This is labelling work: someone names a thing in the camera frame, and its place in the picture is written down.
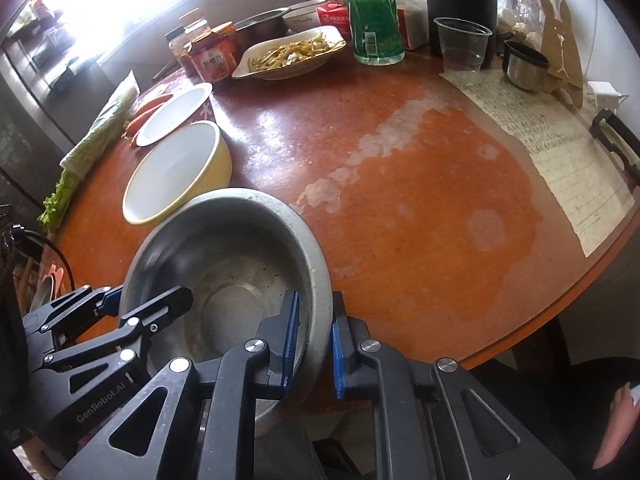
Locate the stainless steel bowl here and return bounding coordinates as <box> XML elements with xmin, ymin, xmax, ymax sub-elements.
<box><xmin>119</xmin><ymin>188</ymin><xmax>333</xmax><ymax>434</ymax></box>

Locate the pink bear-shaped plate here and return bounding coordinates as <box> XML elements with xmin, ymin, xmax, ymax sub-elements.
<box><xmin>42</xmin><ymin>264</ymin><xmax>65</xmax><ymax>301</ymax></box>

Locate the round metal pan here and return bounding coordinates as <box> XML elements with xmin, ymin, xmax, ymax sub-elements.
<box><xmin>28</xmin><ymin>274</ymin><xmax>55</xmax><ymax>312</ymax></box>

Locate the person's right hand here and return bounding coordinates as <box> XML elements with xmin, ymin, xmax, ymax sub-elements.
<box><xmin>592</xmin><ymin>382</ymin><xmax>639</xmax><ymax>469</ymax></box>

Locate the yellow enamel bowl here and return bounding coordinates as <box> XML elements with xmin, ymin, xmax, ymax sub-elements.
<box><xmin>122</xmin><ymin>120</ymin><xmax>232</xmax><ymax>226</ymax></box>

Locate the front orange carrot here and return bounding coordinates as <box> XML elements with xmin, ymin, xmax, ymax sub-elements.
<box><xmin>124</xmin><ymin>105</ymin><xmax>160</xmax><ymax>139</ymax></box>

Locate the orange carrot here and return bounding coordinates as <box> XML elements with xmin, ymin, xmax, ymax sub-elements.
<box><xmin>134</xmin><ymin>93</ymin><xmax>174</xmax><ymax>117</ymax></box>
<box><xmin>124</xmin><ymin>105</ymin><xmax>160</xmax><ymax>139</ymax></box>

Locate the wrapped green celery bunch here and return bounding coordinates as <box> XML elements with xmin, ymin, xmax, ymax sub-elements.
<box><xmin>38</xmin><ymin>70</ymin><xmax>140</xmax><ymax>233</ymax></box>

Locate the red instant noodle bowl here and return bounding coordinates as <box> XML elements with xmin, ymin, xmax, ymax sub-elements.
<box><xmin>134</xmin><ymin>82</ymin><xmax>215</xmax><ymax>148</ymax></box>

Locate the middle orange carrot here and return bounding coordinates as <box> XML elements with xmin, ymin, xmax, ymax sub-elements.
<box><xmin>134</xmin><ymin>93</ymin><xmax>174</xmax><ymax>117</ymax></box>

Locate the grey refrigerator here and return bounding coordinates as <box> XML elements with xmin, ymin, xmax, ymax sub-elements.
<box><xmin>1</xmin><ymin>0</ymin><xmax>114</xmax><ymax>214</ymax></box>

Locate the red chili sauce jar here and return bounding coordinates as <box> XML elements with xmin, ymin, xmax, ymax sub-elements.
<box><xmin>188</xmin><ymin>22</ymin><xmax>242</xmax><ymax>84</ymax></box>

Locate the clear plastic snack jar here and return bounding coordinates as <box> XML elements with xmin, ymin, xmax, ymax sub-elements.
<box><xmin>165</xmin><ymin>26</ymin><xmax>198</xmax><ymax>78</ymax></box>

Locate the handwritten paper sheet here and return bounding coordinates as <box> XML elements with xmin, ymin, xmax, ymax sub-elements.
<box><xmin>442</xmin><ymin>70</ymin><xmax>634</xmax><ymax>256</ymax></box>

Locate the white dish with food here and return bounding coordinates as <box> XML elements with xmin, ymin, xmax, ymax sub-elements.
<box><xmin>232</xmin><ymin>25</ymin><xmax>347</xmax><ymax>81</ymax></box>

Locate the dark sauce bottle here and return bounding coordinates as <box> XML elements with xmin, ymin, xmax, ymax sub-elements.
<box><xmin>179</xmin><ymin>8</ymin><xmax>210</xmax><ymax>41</ymax></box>

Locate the white ceramic bowl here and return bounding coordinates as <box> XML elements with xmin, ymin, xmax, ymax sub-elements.
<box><xmin>283</xmin><ymin>0</ymin><xmax>326</xmax><ymax>32</ymax></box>

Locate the red tissue box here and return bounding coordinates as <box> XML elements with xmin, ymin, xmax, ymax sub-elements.
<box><xmin>316</xmin><ymin>1</ymin><xmax>352</xmax><ymax>41</ymax></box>

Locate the small steel cup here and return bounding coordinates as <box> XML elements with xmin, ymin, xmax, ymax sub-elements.
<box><xmin>502</xmin><ymin>40</ymin><xmax>550</xmax><ymax>92</ymax></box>

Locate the green liquid plastic bottle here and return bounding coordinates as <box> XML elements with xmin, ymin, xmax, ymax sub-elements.
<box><xmin>345</xmin><ymin>0</ymin><xmax>405</xmax><ymax>66</ymax></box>

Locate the white charger plug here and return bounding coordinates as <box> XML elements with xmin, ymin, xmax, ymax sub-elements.
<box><xmin>587</xmin><ymin>81</ymin><xmax>629</xmax><ymax>110</ymax></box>

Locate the clear plastic cup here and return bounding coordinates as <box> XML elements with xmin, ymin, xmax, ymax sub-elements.
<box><xmin>434</xmin><ymin>18</ymin><xmax>492</xmax><ymax>72</ymax></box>

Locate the wooden rabbit ornament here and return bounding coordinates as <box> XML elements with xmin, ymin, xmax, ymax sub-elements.
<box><xmin>539</xmin><ymin>0</ymin><xmax>584</xmax><ymax>108</ymax></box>

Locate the black handle object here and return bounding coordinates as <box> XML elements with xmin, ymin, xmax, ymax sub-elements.
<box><xmin>589</xmin><ymin>108</ymin><xmax>640</xmax><ymax>185</ymax></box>

